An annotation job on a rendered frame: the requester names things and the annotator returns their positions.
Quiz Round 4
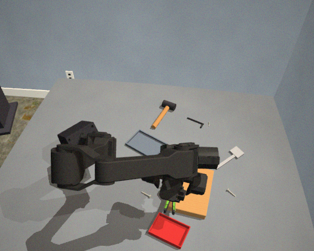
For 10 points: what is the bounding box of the mallet with wooden handle and black head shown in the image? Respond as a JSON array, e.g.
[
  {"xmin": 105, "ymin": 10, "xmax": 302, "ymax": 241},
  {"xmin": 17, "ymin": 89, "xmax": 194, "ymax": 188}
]
[{"xmin": 151, "ymin": 100, "xmax": 176, "ymax": 129}]

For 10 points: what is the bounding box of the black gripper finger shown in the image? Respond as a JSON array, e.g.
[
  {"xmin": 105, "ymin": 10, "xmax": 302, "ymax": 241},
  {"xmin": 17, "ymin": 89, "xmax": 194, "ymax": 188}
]
[
  {"xmin": 186, "ymin": 184, "xmax": 192, "ymax": 196},
  {"xmin": 151, "ymin": 178, "xmax": 160, "ymax": 188}
]

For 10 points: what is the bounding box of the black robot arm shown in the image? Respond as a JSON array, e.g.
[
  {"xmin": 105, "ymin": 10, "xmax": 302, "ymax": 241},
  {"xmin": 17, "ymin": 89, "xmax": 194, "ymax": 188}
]
[{"xmin": 51, "ymin": 131, "xmax": 220, "ymax": 203}]

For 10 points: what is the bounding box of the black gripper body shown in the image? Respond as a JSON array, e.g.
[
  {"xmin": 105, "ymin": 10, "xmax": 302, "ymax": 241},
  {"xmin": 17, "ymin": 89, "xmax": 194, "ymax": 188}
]
[{"xmin": 142, "ymin": 172, "xmax": 208, "ymax": 195}]

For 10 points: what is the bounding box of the red shallow tray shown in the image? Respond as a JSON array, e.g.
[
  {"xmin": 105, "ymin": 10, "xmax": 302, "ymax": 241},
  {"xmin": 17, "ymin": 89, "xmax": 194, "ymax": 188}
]
[{"xmin": 149, "ymin": 212, "xmax": 190, "ymax": 249}]

